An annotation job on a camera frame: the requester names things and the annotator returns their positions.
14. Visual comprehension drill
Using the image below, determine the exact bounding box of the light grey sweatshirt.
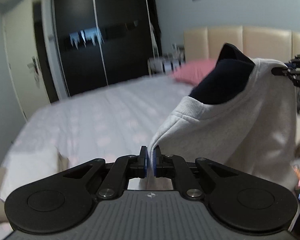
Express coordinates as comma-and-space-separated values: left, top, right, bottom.
148, 42, 299, 193

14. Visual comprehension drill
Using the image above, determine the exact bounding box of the beige padded headboard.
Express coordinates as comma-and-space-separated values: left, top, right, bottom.
184, 25, 300, 62

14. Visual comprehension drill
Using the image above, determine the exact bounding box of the white folded garment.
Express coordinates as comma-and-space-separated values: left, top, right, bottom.
0, 146, 68, 201

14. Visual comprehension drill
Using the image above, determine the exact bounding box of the polka dot bed sheet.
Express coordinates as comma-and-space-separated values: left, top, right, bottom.
3, 75, 192, 167

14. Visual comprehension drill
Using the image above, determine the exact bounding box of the pink pillow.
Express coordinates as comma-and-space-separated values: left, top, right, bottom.
170, 59, 217, 86

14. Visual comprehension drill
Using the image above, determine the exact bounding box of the white bedside table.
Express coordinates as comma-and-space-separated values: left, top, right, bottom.
147, 44, 185, 76

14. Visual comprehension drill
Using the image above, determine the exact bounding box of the black sliding wardrobe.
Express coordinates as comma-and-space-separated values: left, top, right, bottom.
52, 0, 154, 96

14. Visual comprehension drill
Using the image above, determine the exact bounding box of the white room door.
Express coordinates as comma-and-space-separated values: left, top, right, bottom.
3, 0, 50, 120

